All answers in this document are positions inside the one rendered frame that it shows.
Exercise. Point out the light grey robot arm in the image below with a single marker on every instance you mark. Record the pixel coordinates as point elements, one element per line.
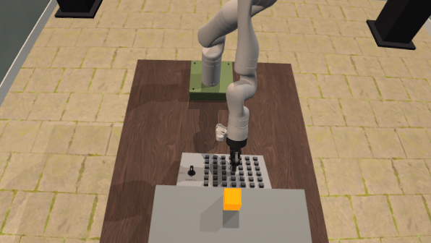
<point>226,20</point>

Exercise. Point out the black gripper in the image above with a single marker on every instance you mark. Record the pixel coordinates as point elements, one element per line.
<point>235,152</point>

